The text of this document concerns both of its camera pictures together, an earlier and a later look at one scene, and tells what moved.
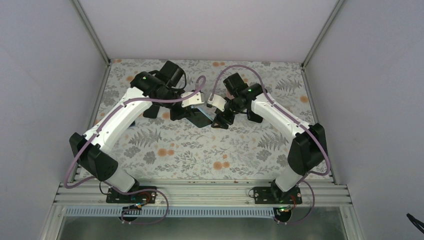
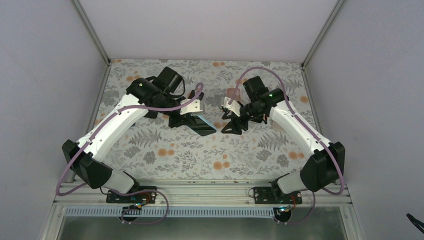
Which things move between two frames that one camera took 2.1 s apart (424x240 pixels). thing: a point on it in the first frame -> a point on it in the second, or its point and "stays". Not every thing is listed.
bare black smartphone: [152, 112] stays
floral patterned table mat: [156, 148] stays
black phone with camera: [254, 117] stays
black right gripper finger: [220, 125] -> [235, 127]
